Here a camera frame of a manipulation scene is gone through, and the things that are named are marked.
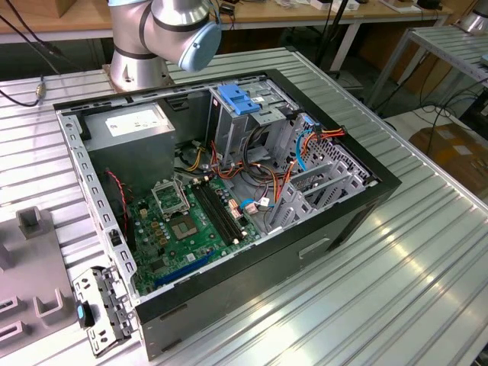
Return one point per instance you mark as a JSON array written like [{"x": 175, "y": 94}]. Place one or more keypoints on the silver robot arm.
[
  {"x": 129, "y": 34},
  {"x": 476, "y": 21}
]

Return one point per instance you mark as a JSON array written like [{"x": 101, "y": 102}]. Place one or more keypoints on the grey metal disk bay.
[{"x": 293, "y": 206}]

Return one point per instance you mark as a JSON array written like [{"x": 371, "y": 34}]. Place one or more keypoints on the black RAM slot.
[
  {"x": 215, "y": 213},
  {"x": 225, "y": 207}
]

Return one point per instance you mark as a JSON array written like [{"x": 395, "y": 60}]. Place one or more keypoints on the CPU socket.
[{"x": 184, "y": 228}]

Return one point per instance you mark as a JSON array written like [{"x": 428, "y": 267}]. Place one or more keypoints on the blue drive latch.
[{"x": 236, "y": 101}]

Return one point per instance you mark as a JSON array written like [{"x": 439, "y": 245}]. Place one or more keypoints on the black PC case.
[{"x": 248, "y": 274}]

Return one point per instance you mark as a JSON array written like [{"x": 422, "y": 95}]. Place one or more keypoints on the blue expansion slot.
[{"x": 183, "y": 271}]

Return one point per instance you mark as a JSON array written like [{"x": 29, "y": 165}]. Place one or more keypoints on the green motherboard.
[{"x": 148, "y": 244}]

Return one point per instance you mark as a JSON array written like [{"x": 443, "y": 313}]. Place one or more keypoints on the grey power supply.
[{"x": 129, "y": 152}]

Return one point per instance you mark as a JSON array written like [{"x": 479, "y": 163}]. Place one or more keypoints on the small black case latch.
[{"x": 114, "y": 238}]

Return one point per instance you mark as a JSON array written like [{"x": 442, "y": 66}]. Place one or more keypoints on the black stand pole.
[{"x": 331, "y": 34}]

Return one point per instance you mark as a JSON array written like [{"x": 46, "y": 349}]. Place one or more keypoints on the large cardboard box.
[{"x": 450, "y": 152}]

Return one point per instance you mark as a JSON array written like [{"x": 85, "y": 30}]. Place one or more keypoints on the black blue latch tab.
[{"x": 81, "y": 313}]

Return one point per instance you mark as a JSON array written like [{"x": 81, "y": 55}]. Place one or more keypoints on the wooden desk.
[{"x": 381, "y": 15}]

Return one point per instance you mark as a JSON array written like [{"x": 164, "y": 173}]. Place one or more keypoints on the grey parts rack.
[{"x": 34, "y": 263}]

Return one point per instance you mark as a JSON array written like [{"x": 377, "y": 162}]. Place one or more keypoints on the metal slat side table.
[{"x": 442, "y": 42}]

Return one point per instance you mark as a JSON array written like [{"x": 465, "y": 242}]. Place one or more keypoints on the grey metal card bracket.
[{"x": 110, "y": 305}]

